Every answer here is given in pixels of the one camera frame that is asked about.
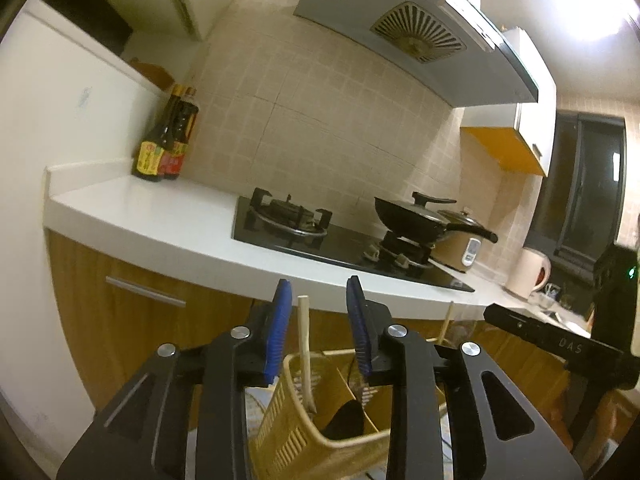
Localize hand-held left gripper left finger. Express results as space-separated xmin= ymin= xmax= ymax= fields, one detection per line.
xmin=56 ymin=279 xmax=293 ymax=480

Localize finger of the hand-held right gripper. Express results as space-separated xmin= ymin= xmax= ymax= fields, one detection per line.
xmin=483 ymin=303 xmax=569 ymax=362

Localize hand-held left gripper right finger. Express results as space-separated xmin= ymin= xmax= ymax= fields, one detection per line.
xmin=346 ymin=276 xmax=585 ymax=480

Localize cream chopstick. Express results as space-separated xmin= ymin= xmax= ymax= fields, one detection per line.
xmin=298 ymin=295 xmax=317 ymax=415
xmin=438 ymin=301 xmax=455 ymax=347

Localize black spoon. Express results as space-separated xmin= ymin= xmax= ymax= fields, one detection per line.
xmin=319 ymin=399 xmax=367 ymax=442

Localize beige slotted utensil basket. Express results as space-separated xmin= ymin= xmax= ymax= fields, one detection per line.
xmin=248 ymin=347 xmax=448 ymax=480

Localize white electric kettle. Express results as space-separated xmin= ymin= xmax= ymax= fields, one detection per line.
xmin=506 ymin=246 xmax=552 ymax=301

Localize black glass gas hob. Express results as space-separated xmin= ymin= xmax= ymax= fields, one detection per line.
xmin=231 ymin=187 xmax=476 ymax=294

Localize black burner grate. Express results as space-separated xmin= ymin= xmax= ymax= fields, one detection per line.
xmin=248 ymin=187 xmax=334 ymax=239
xmin=377 ymin=232 xmax=437 ymax=269

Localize beige rice cooker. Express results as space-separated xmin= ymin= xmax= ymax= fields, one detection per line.
xmin=431 ymin=207 xmax=489 ymax=274

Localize black wok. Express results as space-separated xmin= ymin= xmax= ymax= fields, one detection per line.
xmin=374 ymin=195 xmax=499 ymax=245

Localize dark window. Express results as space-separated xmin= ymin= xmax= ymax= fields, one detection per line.
xmin=522 ymin=110 xmax=629 ymax=281

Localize wok lid with black knob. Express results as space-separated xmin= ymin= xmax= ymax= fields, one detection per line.
xmin=411 ymin=191 xmax=458 ymax=218

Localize wooden base cabinet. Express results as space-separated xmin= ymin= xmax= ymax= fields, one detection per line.
xmin=45 ymin=230 xmax=640 ymax=480

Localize dark sauce bottle red label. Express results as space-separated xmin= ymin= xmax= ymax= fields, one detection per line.
xmin=162 ymin=87 xmax=200 ymax=181

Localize dark sauce bottle yellow label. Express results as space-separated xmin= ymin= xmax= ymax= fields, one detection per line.
xmin=131 ymin=84 xmax=183 ymax=183

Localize brown wooden board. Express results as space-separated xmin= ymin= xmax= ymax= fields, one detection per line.
xmin=131 ymin=60 xmax=176 ymax=94

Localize ceiling light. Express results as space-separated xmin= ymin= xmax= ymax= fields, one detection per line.
xmin=545 ymin=0 xmax=640 ymax=44

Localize grey range hood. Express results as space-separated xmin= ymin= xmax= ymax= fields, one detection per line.
xmin=294 ymin=0 xmax=540 ymax=109

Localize metal cabinet handle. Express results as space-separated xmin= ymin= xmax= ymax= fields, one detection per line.
xmin=105 ymin=275 xmax=187 ymax=309

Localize white and orange wall cabinet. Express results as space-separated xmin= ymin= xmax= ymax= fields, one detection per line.
xmin=460 ymin=27 xmax=558 ymax=177

